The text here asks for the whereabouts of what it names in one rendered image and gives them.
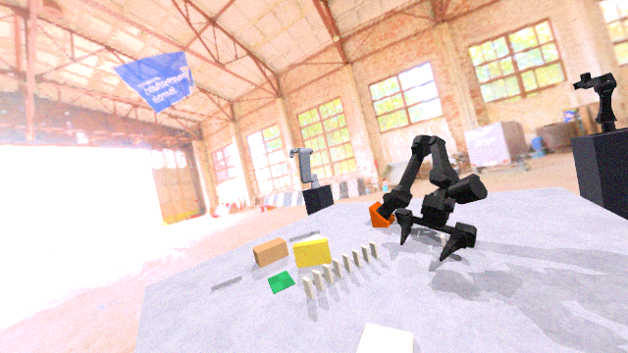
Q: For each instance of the yellow rectangular block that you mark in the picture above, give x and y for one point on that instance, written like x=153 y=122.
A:
x=312 y=253

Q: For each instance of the green flat square tile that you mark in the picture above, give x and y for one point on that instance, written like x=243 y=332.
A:
x=280 y=281

